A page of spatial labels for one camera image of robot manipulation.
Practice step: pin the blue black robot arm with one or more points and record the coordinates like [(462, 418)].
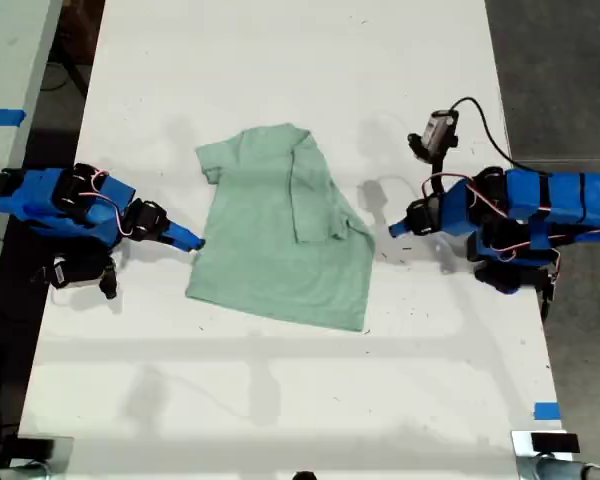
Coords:
[(545, 210), (40, 200)]

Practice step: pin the curved black camera stalk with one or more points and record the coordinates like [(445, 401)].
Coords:
[(436, 172)]

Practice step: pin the long blue tape strip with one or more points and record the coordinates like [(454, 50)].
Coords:
[(2, 116)]

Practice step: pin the white side table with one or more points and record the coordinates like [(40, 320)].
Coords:
[(10, 75)]

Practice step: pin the short black camera stalk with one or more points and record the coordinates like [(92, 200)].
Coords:
[(109, 282)]

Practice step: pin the small black box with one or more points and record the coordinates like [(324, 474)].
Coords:
[(555, 442)]

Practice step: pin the grey metal pipe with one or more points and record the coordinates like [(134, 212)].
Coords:
[(15, 472), (560, 469)]

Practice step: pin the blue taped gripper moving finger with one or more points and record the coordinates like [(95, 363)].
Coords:
[(177, 242), (402, 233)]

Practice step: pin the shiny metal plate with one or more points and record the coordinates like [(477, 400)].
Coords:
[(521, 442), (64, 452)]

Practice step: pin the black camera box white label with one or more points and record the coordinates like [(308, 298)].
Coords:
[(72, 272)]

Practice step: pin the pale green T-shirt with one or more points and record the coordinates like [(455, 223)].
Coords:
[(280, 250)]

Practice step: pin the black camera box grey face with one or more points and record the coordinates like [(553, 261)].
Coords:
[(436, 134)]

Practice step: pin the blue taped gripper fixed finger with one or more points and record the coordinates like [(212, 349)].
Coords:
[(185, 234), (402, 225)]

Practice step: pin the small black round object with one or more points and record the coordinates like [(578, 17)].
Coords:
[(304, 475)]

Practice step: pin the short blue tape strip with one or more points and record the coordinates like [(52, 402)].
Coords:
[(546, 411)]

